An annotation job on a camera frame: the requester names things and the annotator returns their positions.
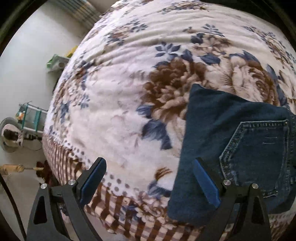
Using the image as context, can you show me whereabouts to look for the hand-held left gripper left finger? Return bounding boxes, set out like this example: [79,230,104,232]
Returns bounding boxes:
[26,157,107,241]

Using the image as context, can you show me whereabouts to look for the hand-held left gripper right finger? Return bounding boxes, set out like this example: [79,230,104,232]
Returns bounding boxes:
[192,158,271,241]

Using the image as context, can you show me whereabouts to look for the blue denim pants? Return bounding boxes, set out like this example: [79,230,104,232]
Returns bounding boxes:
[167,83,296,227]

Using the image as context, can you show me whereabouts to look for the floral bed blanket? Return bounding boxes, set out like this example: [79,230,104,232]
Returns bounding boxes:
[42,0,296,241]

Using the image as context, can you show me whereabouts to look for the straw hand broom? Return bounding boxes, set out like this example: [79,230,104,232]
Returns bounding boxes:
[1,164,45,175]

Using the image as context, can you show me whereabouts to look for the teal storage rack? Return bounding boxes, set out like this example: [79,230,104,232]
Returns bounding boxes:
[16,103,48,134]

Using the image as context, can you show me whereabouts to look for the standing fan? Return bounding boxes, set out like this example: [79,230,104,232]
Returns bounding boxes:
[0,117,25,153]

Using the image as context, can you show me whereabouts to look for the green and white package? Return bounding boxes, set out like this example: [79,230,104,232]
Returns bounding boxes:
[49,58,70,73]

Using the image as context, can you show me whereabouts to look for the green packet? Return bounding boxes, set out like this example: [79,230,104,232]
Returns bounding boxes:
[47,54,63,69]

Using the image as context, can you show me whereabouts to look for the yellow box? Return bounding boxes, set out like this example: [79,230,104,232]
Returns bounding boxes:
[66,45,78,57]

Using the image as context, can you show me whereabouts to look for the grey striped curtain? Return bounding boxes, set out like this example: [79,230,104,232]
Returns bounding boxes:
[54,0,101,25]

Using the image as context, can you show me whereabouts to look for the black cable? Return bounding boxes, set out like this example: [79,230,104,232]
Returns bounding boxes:
[0,173,26,241]

